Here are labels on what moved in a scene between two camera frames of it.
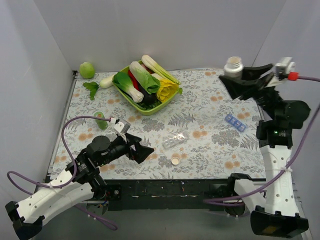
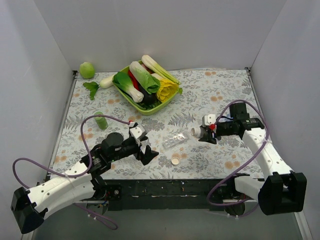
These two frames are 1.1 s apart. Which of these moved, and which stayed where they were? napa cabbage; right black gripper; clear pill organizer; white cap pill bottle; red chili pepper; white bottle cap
Moved: white cap pill bottle; right black gripper
Stayed: clear pill organizer; white bottle cap; red chili pepper; napa cabbage
